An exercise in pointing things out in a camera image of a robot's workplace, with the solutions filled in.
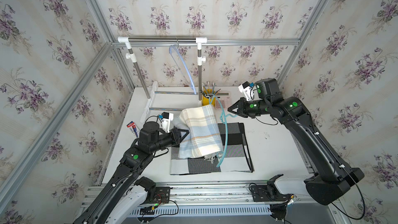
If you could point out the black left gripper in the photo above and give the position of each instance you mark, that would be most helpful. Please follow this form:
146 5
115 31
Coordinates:
174 136

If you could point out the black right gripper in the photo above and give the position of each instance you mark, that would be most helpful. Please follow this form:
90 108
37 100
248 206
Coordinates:
240 109

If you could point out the teal plastic hanger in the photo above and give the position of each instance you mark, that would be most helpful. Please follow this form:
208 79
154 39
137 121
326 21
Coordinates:
223 117

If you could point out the plaid blue cream scarf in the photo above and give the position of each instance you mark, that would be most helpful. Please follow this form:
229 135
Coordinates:
204 139

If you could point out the black white checkered scarf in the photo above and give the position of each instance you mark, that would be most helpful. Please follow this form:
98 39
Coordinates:
237 159

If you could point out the light blue plastic hanger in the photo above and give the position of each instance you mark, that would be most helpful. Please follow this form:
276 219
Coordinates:
186 74

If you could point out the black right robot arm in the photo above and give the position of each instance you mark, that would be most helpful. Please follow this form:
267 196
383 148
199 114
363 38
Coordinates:
334 176

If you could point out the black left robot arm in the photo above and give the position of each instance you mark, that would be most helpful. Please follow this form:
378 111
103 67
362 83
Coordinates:
127 189

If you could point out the pink calculator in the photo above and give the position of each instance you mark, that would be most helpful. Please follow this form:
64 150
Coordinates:
224 100

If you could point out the white steel clothes rack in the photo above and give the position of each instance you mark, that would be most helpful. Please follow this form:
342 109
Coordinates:
173 44

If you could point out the yellow pen cup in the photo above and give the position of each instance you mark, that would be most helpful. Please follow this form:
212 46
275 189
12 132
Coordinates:
208 100

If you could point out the pens in cup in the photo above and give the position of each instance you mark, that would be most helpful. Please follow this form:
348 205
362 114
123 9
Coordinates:
208 90

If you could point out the blue red pencil box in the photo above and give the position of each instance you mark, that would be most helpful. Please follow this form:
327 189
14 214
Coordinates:
133 128

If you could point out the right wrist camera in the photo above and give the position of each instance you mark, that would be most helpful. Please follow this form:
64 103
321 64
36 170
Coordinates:
247 89

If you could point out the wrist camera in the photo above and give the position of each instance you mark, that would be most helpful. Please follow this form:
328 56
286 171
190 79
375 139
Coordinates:
247 89
166 119

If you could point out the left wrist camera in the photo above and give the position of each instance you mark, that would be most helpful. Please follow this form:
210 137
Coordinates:
166 119

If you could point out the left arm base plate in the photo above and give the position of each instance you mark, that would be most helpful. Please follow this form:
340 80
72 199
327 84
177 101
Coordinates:
158 195

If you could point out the aluminium front rail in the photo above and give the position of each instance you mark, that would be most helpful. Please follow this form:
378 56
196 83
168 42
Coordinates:
201 194

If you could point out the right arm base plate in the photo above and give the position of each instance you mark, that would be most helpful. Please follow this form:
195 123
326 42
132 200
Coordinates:
267 193

